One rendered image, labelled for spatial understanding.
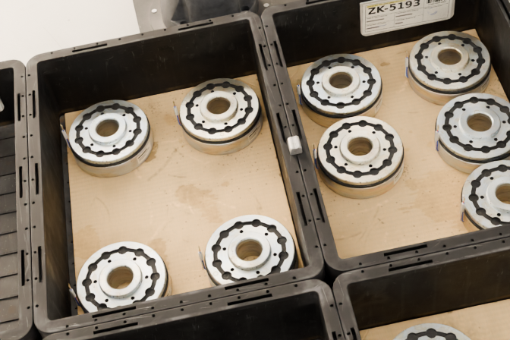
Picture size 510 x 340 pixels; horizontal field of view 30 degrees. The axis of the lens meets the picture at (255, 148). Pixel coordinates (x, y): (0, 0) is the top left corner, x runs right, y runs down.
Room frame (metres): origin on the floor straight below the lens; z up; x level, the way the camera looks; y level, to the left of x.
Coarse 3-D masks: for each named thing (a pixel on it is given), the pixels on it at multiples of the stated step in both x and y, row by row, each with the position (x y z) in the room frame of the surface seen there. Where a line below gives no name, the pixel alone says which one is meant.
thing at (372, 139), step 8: (352, 136) 0.71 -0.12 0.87; (360, 136) 0.71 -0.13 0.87; (368, 136) 0.71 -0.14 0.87; (344, 144) 0.70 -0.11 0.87; (376, 144) 0.69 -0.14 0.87; (344, 152) 0.69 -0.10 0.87; (376, 152) 0.68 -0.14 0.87; (352, 160) 0.67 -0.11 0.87; (360, 160) 0.67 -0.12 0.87; (368, 160) 0.67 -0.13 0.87
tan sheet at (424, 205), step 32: (384, 64) 0.85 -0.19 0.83; (384, 96) 0.79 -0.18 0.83; (416, 96) 0.78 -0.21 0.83; (320, 128) 0.76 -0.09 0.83; (416, 128) 0.73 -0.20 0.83; (416, 160) 0.68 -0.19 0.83; (416, 192) 0.64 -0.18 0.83; (448, 192) 0.63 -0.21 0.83; (352, 224) 0.61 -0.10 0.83; (384, 224) 0.60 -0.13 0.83; (416, 224) 0.60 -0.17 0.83; (448, 224) 0.59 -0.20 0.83; (352, 256) 0.57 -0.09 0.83
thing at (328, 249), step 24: (312, 0) 0.89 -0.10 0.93; (336, 0) 0.88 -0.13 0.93; (504, 0) 0.83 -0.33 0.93; (264, 24) 0.86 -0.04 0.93; (288, 96) 0.73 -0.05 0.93; (288, 120) 0.70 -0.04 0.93; (312, 168) 0.62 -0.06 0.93; (312, 192) 0.59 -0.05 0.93; (432, 240) 0.51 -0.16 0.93; (456, 240) 0.50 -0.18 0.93; (480, 240) 0.50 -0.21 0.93; (336, 264) 0.50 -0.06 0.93; (360, 264) 0.50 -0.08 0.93
